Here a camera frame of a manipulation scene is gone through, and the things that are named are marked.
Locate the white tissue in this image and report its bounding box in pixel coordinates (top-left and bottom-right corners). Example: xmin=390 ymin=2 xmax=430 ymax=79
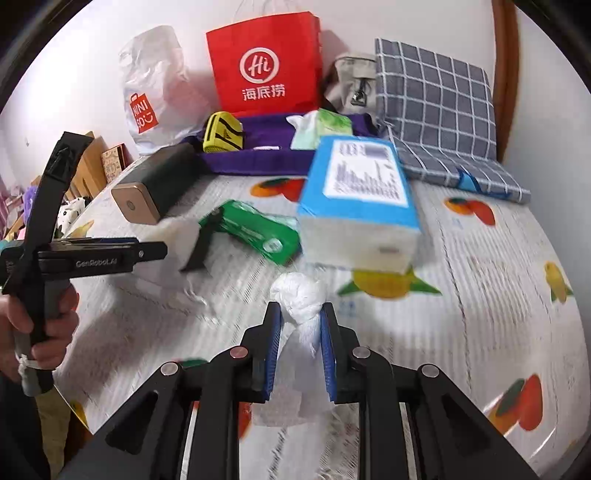
xmin=252 ymin=272 xmax=332 ymax=427

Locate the black clip tool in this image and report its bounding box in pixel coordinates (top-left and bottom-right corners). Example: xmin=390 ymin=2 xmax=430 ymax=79
xmin=180 ymin=207 xmax=223 ymax=273

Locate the green wipes packet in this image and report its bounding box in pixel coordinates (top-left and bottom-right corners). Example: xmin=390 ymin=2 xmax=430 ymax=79
xmin=199 ymin=200 xmax=301 ymax=266

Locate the yellow black pouch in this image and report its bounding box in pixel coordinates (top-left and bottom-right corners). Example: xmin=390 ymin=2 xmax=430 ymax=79
xmin=202 ymin=111 xmax=245 ymax=153

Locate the green tissue pack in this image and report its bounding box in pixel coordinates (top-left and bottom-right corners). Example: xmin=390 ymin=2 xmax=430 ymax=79
xmin=286 ymin=109 xmax=353 ymax=150

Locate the left hand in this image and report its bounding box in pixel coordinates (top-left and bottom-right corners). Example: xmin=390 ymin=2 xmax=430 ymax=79
xmin=0 ymin=283 xmax=81 ymax=383

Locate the wooden chair back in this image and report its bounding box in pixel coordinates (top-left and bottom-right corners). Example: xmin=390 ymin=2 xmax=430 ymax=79
xmin=65 ymin=131 xmax=107 ymax=201

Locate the dark green box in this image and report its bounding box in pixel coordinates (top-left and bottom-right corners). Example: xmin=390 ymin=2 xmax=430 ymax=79
xmin=111 ymin=143 xmax=199 ymax=225

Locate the patterned brown book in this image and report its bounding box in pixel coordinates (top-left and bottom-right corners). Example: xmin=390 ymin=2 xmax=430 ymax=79
xmin=100 ymin=144 xmax=126 ymax=183

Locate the white Miniso plastic bag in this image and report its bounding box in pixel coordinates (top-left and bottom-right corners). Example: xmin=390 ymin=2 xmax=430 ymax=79
xmin=118 ymin=25 xmax=211 ymax=156

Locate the purple towel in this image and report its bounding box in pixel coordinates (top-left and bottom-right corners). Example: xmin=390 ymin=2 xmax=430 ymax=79
xmin=179 ymin=112 xmax=380 ymax=177

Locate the blue tissue box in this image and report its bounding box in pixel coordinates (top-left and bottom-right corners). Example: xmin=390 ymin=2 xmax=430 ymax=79
xmin=297 ymin=136 xmax=422 ymax=273

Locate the red paper shopping bag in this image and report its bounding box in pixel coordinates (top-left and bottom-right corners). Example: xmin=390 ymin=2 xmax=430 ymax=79
xmin=206 ymin=11 xmax=322 ymax=117

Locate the grey backpack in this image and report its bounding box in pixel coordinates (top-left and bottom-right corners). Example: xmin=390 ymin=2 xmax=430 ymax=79
xmin=322 ymin=52 xmax=377 ymax=117

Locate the grey checked cushion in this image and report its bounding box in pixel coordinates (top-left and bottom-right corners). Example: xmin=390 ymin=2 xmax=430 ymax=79
xmin=375 ymin=38 xmax=531 ymax=204

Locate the brown wooden door frame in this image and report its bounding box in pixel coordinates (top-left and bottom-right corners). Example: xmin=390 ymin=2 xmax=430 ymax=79
xmin=491 ymin=0 xmax=520 ymax=162

